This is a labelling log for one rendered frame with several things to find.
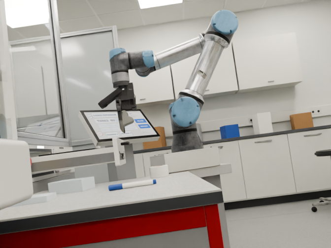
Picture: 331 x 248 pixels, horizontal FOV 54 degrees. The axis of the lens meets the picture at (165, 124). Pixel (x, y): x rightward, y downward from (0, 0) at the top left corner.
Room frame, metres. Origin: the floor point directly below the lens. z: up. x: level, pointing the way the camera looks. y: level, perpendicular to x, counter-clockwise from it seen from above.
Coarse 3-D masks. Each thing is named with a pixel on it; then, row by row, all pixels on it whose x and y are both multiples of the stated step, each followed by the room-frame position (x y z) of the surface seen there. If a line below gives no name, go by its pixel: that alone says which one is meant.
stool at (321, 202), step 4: (316, 152) 3.52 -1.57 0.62; (320, 152) 3.45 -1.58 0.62; (324, 152) 3.41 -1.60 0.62; (328, 152) 3.38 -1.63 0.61; (324, 200) 3.71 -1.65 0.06; (328, 200) 3.65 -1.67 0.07; (312, 204) 3.52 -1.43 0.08; (316, 204) 3.50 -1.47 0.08; (320, 204) 3.50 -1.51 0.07; (324, 204) 3.50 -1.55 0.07; (328, 204) 3.50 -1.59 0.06; (312, 208) 3.51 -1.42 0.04; (316, 208) 3.50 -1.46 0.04
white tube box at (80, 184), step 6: (66, 180) 1.14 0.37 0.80; (72, 180) 1.10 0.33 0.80; (78, 180) 1.04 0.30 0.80; (84, 180) 1.05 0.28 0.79; (90, 180) 1.09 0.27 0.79; (48, 186) 1.07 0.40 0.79; (54, 186) 1.06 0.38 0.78; (60, 186) 1.05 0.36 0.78; (66, 186) 1.05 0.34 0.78; (72, 186) 1.04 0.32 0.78; (78, 186) 1.04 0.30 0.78; (84, 186) 1.05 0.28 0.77; (90, 186) 1.08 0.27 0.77; (60, 192) 1.06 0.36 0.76; (66, 192) 1.05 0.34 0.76
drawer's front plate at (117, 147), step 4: (112, 140) 1.25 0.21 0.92; (116, 140) 1.25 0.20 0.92; (120, 140) 1.39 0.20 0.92; (116, 144) 1.25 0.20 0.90; (120, 144) 1.37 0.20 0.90; (116, 148) 1.25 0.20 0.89; (120, 148) 1.35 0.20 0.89; (116, 152) 1.25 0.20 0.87; (120, 152) 1.33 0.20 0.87; (124, 152) 1.51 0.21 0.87; (116, 156) 1.25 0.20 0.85; (124, 156) 1.48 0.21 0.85; (116, 160) 1.25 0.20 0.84; (120, 160) 1.29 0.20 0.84; (124, 160) 1.46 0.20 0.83; (116, 164) 1.25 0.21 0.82; (120, 164) 1.27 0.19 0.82
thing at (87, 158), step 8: (72, 152) 1.26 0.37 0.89; (80, 152) 1.26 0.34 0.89; (88, 152) 1.26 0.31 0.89; (96, 152) 1.26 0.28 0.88; (104, 152) 1.26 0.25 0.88; (112, 152) 1.26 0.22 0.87; (32, 160) 1.25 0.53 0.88; (40, 160) 1.25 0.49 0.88; (48, 160) 1.25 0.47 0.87; (56, 160) 1.25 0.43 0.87; (64, 160) 1.25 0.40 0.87; (72, 160) 1.25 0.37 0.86; (80, 160) 1.26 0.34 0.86; (88, 160) 1.26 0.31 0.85; (96, 160) 1.26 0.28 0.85; (104, 160) 1.26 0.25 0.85; (112, 160) 1.26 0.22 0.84; (32, 168) 1.25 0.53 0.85; (40, 168) 1.25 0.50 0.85; (48, 168) 1.25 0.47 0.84; (56, 168) 1.25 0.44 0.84; (64, 168) 1.26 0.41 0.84
